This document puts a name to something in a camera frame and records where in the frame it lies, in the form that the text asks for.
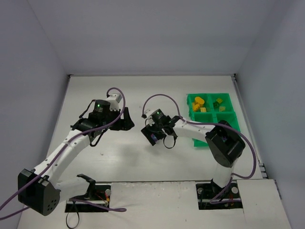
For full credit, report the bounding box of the purple lotus lego piece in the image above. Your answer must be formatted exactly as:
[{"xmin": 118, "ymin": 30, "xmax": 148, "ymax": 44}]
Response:
[{"xmin": 151, "ymin": 134, "xmax": 158, "ymax": 142}]

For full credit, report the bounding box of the yellow curved lego brick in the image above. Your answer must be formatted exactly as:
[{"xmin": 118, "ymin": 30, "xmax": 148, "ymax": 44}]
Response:
[{"xmin": 192, "ymin": 103, "xmax": 201, "ymax": 112}]

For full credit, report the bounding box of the pale yellow curved lego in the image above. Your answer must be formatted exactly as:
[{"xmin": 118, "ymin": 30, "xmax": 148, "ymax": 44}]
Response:
[{"xmin": 200, "ymin": 107, "xmax": 207, "ymax": 113}]

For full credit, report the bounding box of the orange yellow curved lego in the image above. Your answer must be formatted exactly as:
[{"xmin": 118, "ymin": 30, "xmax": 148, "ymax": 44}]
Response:
[{"xmin": 194, "ymin": 96, "xmax": 205, "ymax": 107}]

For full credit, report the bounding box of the dark green curved lego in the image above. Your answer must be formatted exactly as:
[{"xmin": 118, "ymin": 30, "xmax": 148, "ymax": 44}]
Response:
[{"xmin": 213, "ymin": 102, "xmax": 220, "ymax": 108}]

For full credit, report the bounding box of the lime curved lego brick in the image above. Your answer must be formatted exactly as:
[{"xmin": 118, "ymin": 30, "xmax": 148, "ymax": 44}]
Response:
[{"xmin": 219, "ymin": 106, "xmax": 226, "ymax": 112}]

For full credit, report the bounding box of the lime square lego brick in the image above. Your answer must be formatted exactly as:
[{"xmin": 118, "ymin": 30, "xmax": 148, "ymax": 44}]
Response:
[{"xmin": 216, "ymin": 98, "xmax": 223, "ymax": 104}]

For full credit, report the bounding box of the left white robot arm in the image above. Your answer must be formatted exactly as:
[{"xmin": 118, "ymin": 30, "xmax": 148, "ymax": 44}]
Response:
[{"xmin": 18, "ymin": 97, "xmax": 134, "ymax": 216}]

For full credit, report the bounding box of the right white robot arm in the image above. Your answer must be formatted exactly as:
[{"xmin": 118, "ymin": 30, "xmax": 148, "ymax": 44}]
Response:
[{"xmin": 141, "ymin": 109, "xmax": 245, "ymax": 188}]

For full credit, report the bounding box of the green compartment tray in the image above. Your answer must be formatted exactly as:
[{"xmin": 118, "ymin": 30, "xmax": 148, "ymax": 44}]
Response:
[{"xmin": 185, "ymin": 92, "xmax": 242, "ymax": 148}]

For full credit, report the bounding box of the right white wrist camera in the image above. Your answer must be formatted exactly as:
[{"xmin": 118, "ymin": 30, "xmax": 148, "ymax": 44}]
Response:
[{"xmin": 141, "ymin": 109, "xmax": 153, "ymax": 119}]

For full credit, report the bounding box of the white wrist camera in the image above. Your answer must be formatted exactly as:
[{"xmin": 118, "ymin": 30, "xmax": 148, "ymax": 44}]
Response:
[
  {"xmin": 141, "ymin": 109, "xmax": 153, "ymax": 119},
  {"xmin": 106, "ymin": 93, "xmax": 122, "ymax": 111}
]

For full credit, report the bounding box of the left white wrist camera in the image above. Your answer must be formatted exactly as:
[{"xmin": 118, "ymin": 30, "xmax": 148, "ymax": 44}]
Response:
[{"xmin": 106, "ymin": 93, "xmax": 122, "ymax": 111}]

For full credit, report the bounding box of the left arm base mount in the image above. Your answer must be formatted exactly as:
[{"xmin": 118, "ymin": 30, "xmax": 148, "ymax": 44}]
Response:
[{"xmin": 65, "ymin": 174, "xmax": 111, "ymax": 213}]

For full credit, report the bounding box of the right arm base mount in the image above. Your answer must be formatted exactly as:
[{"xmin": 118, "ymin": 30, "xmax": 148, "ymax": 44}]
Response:
[{"xmin": 195, "ymin": 181, "xmax": 243, "ymax": 210}]

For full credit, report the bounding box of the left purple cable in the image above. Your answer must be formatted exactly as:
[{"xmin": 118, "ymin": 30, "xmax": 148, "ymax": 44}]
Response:
[{"xmin": 0, "ymin": 87, "xmax": 127, "ymax": 220}]

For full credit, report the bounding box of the purple cable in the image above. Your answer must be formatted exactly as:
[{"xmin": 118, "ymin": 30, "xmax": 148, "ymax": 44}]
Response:
[
  {"xmin": 0, "ymin": 87, "xmax": 127, "ymax": 220},
  {"xmin": 141, "ymin": 94, "xmax": 257, "ymax": 205}
]

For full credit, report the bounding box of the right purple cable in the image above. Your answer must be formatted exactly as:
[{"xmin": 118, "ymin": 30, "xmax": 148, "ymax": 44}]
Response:
[{"xmin": 141, "ymin": 94, "xmax": 257, "ymax": 205}]

